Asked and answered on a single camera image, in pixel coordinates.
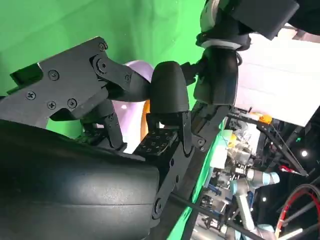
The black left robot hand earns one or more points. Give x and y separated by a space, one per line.
217 80

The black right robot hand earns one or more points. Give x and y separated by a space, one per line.
75 180

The long orange white bread roll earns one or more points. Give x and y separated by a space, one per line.
145 120

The small orange device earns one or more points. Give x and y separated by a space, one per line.
265 118

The cluttered workbench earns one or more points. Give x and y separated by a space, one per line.
237 152

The lilac plate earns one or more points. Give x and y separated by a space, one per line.
130 117

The black backdrop curtain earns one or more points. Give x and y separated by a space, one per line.
310 15

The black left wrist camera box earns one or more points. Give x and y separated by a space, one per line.
262 15

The black metal frame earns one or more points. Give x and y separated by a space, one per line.
285 147

